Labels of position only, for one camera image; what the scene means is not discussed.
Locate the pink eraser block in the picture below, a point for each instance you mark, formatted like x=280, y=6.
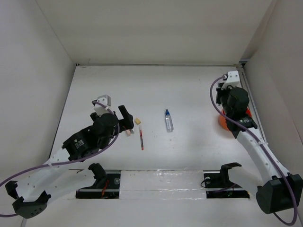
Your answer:
x=129, y=132

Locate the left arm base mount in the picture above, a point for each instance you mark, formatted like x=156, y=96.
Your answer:
x=106, y=185

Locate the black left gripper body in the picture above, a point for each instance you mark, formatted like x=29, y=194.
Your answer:
x=116, y=131

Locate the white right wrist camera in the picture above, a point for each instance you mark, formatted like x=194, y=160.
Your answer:
x=231, y=79

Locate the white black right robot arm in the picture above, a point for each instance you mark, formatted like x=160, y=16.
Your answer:
x=276, y=189

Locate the yellow eraser cube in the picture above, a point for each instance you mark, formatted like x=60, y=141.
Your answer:
x=137, y=121

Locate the clear spray bottle blue cap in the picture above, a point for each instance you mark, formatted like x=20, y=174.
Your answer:
x=168, y=121

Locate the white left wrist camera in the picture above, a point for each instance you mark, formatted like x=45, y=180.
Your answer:
x=102, y=105

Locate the dark red pen refill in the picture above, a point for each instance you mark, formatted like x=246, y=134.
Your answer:
x=141, y=137

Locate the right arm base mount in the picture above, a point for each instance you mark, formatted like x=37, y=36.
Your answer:
x=219, y=186

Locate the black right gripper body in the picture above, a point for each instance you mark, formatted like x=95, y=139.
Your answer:
x=222, y=98

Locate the orange round stationery container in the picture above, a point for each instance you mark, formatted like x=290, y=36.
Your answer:
x=222, y=120

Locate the aluminium frame rail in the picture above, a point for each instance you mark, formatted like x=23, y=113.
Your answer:
x=252, y=106

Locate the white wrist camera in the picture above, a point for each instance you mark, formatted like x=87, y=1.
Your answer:
x=102, y=105
x=231, y=79

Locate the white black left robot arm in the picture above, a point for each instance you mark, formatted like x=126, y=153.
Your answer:
x=35, y=188

